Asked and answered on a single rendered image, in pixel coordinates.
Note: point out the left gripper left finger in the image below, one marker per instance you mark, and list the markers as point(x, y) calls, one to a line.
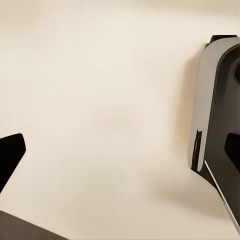
point(12, 150)

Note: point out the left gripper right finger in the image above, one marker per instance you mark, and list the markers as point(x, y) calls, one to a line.
point(232, 149)

